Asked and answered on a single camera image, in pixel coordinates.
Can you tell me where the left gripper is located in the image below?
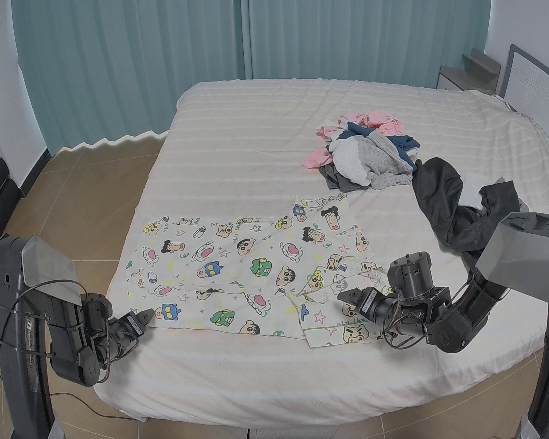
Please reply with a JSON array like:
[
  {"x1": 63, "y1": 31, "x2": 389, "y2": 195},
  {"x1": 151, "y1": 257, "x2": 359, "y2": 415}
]
[{"x1": 107, "y1": 311, "x2": 141, "y2": 345}]

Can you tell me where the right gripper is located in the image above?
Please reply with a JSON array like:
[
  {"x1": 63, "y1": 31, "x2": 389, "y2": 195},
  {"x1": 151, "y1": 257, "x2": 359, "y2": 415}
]
[{"x1": 354, "y1": 287, "x2": 397, "y2": 326}]

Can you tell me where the white printed pyjama top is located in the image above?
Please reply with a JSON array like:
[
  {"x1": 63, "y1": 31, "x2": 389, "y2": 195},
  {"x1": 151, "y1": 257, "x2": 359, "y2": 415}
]
[{"x1": 127, "y1": 192, "x2": 392, "y2": 348}]

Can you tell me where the pile of clothes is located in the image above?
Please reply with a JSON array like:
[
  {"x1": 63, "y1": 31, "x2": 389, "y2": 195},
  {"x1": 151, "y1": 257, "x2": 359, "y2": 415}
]
[{"x1": 302, "y1": 110, "x2": 422, "y2": 191}]

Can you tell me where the black garment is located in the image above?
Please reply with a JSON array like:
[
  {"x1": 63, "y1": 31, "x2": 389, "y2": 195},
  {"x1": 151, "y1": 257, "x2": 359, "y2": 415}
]
[{"x1": 412, "y1": 157, "x2": 522, "y2": 269}]

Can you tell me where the white garment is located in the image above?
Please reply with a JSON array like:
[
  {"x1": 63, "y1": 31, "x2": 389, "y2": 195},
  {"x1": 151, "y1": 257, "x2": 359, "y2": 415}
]
[{"x1": 460, "y1": 171, "x2": 497, "y2": 209}]

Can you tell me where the bed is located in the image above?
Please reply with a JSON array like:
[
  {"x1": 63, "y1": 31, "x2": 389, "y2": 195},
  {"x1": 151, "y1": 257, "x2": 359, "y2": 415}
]
[{"x1": 94, "y1": 43, "x2": 549, "y2": 422}]

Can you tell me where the grey bedside table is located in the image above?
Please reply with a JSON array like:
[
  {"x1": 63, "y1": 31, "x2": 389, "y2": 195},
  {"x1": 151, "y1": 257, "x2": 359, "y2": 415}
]
[{"x1": 438, "y1": 48, "x2": 503, "y2": 94}]

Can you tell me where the blue-green curtain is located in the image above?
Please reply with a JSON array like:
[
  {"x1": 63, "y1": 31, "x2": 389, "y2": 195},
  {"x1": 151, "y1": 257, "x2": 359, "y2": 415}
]
[
  {"x1": 240, "y1": 0, "x2": 492, "y2": 91},
  {"x1": 11, "y1": 0, "x2": 250, "y2": 154}
]

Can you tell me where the black cable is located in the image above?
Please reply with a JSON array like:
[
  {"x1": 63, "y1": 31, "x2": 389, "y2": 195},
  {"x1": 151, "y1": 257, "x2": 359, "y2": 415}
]
[
  {"x1": 383, "y1": 327, "x2": 422, "y2": 352},
  {"x1": 50, "y1": 391, "x2": 143, "y2": 422},
  {"x1": 0, "y1": 281, "x2": 85, "y2": 360}
]

